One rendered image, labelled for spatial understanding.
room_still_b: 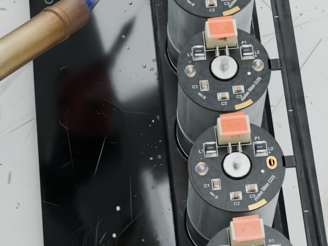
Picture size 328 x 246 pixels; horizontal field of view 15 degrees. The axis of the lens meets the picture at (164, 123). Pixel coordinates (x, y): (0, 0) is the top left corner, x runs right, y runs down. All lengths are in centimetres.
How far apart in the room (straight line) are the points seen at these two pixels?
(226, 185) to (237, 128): 1
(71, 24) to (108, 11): 11
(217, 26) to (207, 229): 5
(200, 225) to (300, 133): 4
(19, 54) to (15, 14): 14
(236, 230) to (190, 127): 5
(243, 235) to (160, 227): 7
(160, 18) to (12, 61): 12
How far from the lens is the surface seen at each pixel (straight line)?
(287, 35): 34
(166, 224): 37
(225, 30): 33
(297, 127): 32
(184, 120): 35
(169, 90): 37
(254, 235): 31
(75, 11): 29
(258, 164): 32
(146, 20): 40
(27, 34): 28
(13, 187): 39
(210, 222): 33
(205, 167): 32
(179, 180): 36
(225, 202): 32
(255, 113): 34
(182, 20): 35
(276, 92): 40
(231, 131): 32
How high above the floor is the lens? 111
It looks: 66 degrees down
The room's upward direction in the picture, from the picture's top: straight up
